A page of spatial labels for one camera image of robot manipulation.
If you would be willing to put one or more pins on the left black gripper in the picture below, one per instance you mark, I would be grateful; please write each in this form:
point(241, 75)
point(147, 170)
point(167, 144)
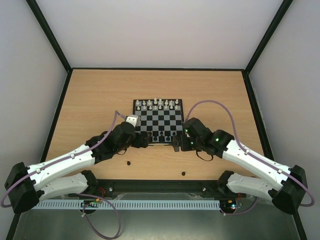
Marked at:
point(145, 139)

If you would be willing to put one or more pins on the light blue cable duct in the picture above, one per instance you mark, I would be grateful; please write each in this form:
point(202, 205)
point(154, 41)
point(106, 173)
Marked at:
point(77, 204)

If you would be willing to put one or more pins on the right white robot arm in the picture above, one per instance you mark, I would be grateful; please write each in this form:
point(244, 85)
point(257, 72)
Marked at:
point(282, 185)

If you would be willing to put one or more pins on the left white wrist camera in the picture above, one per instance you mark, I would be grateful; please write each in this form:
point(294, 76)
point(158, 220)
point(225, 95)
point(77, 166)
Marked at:
point(134, 120)

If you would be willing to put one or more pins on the black and silver chessboard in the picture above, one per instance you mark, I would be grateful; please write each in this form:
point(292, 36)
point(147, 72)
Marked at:
point(154, 121)

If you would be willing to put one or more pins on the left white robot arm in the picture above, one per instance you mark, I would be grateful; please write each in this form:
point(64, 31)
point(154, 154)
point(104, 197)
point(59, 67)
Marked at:
point(67, 174)

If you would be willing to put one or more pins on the black aluminium frame rail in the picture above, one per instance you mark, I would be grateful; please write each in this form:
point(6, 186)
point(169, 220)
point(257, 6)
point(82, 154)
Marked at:
point(110, 188)

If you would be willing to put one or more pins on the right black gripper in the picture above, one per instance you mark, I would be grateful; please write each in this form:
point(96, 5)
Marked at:
point(182, 142)

